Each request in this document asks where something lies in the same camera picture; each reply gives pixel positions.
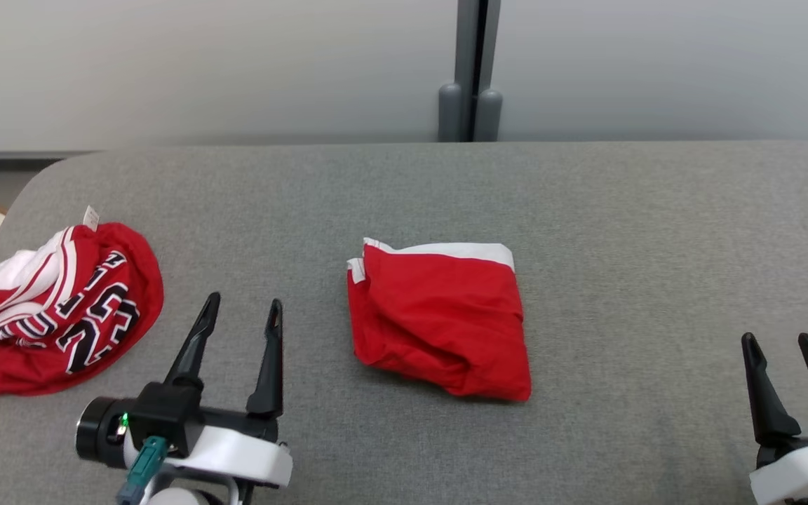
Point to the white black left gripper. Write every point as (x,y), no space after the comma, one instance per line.
(236,449)

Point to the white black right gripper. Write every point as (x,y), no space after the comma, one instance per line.
(807,470)

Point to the red white lettered jersey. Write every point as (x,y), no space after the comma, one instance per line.
(95,308)

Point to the red shorts with white trim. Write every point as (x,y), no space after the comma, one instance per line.
(439,315)

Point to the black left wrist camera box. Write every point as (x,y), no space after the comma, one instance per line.
(165,414)

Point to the grey double partition post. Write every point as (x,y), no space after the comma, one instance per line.
(470,84)

